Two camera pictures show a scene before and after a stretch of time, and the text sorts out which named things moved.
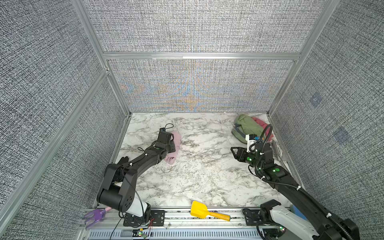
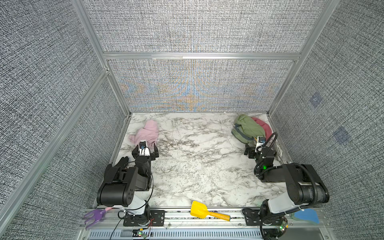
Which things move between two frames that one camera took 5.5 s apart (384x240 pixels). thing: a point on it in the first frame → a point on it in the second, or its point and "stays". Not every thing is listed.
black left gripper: [172, 146] → [152, 155]
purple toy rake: [96, 215] stays
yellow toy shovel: [200, 210] stays
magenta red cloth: [264, 125] stays
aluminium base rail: [241, 224] stays
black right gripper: [236, 155] → [247, 151]
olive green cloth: [244, 125] stays
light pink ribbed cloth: [170, 157] → [149, 133]
